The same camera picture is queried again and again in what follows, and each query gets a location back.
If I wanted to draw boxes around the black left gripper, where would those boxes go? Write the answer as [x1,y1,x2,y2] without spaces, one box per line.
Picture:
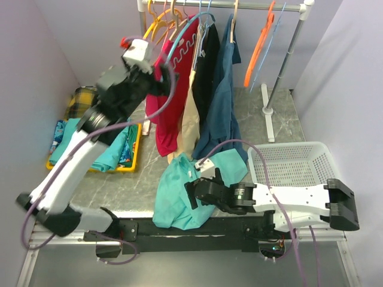
[118,54,180,120]

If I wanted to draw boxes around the turquoise t shirt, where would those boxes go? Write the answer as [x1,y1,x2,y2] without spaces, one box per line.
[153,149,248,230]

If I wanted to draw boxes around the light blue wavy hanger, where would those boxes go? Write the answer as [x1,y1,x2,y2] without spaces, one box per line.
[165,11,215,68]

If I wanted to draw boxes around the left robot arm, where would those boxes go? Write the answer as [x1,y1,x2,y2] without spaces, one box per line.
[16,62,177,240]

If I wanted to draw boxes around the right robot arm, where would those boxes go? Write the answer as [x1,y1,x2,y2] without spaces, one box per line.
[185,168,360,239]

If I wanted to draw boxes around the black shirt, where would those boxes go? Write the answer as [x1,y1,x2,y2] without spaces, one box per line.
[192,24,220,128]

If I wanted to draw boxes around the magenta pink shirt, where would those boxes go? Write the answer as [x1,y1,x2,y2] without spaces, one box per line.
[151,20,199,157]

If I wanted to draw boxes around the beige hanger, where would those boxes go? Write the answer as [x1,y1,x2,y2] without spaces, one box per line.
[163,1,189,44]

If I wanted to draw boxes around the cream beige shirt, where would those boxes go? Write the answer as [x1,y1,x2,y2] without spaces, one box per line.
[167,32,201,164]

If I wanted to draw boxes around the dark blue shirt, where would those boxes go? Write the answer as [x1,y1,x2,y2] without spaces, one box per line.
[192,14,241,160]

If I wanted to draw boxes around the yellow plastic hanger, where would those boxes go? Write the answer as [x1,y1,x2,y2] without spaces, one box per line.
[143,3,175,44]

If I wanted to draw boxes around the wooden hanger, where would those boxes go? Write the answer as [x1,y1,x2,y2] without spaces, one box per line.
[230,0,239,44]

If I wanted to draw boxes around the yellow plaid shirt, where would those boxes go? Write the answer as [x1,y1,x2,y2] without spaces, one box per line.
[63,86,98,120]

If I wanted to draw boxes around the orange plastic hanger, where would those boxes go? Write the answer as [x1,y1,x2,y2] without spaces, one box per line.
[244,1,275,87]

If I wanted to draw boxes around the black base bar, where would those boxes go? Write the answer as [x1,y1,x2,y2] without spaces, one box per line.
[83,214,291,258]

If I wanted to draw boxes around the green printed garment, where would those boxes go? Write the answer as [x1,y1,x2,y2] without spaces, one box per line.
[118,125,139,167]

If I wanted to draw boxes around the yellow plastic tray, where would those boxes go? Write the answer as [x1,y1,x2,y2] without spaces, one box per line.
[45,124,142,173]

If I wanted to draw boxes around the folded turquoise cloth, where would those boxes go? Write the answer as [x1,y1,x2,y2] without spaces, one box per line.
[49,118,130,172]

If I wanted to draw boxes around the white perforated plastic basket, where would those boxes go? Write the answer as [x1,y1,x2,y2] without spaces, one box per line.
[248,142,341,187]

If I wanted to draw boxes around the blue patterned cloth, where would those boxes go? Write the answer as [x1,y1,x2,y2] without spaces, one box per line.
[49,120,68,155]

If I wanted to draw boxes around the white clothes rack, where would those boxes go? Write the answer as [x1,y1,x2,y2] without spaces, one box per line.
[136,0,315,143]

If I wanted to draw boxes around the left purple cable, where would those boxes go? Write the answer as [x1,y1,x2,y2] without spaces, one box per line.
[22,37,177,267]

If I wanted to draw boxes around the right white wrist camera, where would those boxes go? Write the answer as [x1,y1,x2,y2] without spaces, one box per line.
[194,159,215,179]

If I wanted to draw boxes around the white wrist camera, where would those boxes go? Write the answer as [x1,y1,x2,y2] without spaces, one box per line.
[194,159,215,179]
[120,37,153,74]

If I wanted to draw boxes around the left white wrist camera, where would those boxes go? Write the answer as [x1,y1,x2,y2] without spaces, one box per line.
[120,37,153,74]

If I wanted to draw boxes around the thin blue wire hanger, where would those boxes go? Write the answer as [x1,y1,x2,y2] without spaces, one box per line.
[250,2,286,92]

